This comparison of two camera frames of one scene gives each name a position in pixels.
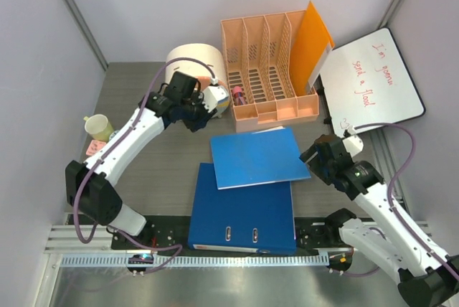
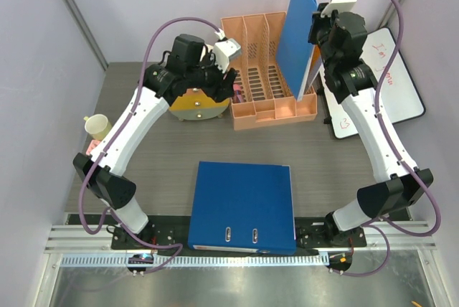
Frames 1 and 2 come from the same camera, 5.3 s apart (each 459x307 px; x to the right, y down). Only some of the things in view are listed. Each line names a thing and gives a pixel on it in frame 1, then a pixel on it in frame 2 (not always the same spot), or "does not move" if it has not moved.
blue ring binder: (257, 219) does not move
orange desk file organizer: (257, 52) does not move
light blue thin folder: (259, 158) -> (297, 38)
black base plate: (310, 236) does not move
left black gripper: (197, 125) -> (223, 87)
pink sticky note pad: (94, 146) does not move
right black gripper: (313, 165) -> (320, 20)
